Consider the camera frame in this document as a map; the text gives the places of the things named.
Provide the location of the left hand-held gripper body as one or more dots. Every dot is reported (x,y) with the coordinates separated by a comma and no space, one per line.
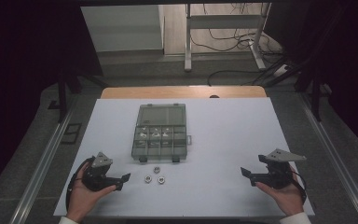
(94,182)

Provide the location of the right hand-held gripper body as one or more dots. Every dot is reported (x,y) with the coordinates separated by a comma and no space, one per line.
(278,177)

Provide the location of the silver hex nut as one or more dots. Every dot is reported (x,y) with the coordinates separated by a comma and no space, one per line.
(156,169)
(161,179)
(148,178)

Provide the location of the clear grey plastic organizer box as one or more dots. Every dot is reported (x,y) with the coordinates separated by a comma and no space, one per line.
(160,116)

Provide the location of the person's right hand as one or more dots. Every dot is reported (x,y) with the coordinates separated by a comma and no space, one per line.
(289,199)

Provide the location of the person's left hand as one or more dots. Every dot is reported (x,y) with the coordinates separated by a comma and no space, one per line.
(80,202)

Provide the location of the black metal stand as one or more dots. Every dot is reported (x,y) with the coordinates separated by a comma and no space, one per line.
(316,93)
(62,93)

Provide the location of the white power strip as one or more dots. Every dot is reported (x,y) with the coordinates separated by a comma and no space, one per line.
(281,70)

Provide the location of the dark curtain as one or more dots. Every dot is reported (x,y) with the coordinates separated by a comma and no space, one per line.
(18,77)
(351,62)

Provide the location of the white cabinet panel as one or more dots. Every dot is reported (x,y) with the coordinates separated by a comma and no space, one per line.
(121,28)

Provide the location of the metal floor rail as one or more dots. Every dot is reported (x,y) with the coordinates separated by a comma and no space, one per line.
(335,161)
(43,165)

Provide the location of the white metal desk frame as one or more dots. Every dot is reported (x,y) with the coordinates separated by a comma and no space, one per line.
(223,21)

